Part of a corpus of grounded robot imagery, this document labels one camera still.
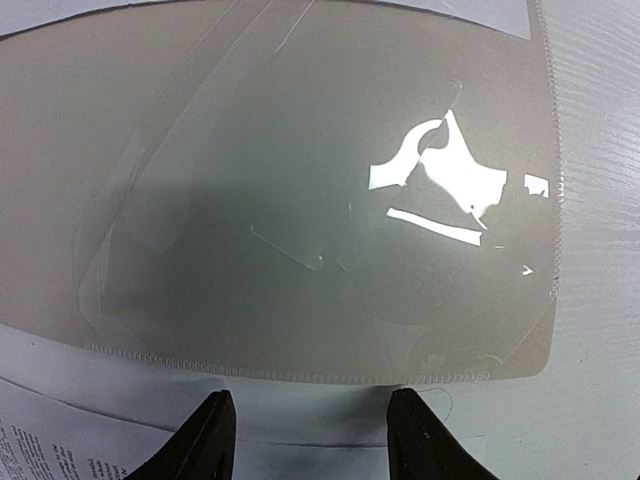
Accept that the beige file folder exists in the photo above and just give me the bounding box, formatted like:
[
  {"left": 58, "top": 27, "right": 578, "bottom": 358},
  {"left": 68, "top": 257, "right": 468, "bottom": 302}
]
[{"left": 1, "top": 1, "right": 562, "bottom": 385}]

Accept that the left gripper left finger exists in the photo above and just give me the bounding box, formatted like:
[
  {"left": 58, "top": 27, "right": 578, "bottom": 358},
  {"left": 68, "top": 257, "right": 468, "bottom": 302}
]
[{"left": 127, "top": 390, "right": 237, "bottom": 480}]

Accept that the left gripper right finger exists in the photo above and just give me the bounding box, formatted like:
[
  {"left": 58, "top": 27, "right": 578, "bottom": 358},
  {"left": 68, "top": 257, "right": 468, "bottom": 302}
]
[{"left": 386, "top": 388, "right": 495, "bottom": 480}]

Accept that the printed paper sheet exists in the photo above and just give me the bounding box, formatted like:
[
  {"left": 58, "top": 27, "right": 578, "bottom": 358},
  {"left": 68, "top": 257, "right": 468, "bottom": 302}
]
[{"left": 0, "top": 324, "right": 481, "bottom": 480}]

